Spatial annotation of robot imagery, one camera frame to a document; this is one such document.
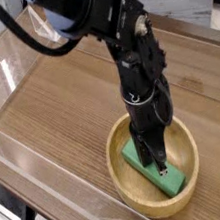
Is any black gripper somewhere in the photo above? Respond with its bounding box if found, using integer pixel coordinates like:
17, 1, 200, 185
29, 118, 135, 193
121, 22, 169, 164
121, 79, 173, 175

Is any brown wooden bowl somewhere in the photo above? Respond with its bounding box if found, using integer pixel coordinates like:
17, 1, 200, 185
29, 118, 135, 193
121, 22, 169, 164
106, 114, 200, 219

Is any green rectangular block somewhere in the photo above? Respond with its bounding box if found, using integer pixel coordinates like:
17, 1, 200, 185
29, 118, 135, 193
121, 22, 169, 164
121, 138, 186, 197

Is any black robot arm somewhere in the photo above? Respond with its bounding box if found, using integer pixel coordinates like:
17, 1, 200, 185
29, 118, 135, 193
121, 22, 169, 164
0, 0, 173, 175

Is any clear acrylic tray wall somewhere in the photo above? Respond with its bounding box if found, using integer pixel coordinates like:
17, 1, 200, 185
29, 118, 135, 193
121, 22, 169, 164
0, 131, 150, 220

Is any clear acrylic corner bracket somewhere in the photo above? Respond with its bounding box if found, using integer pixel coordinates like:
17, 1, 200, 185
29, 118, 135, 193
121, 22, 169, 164
27, 6, 61, 43

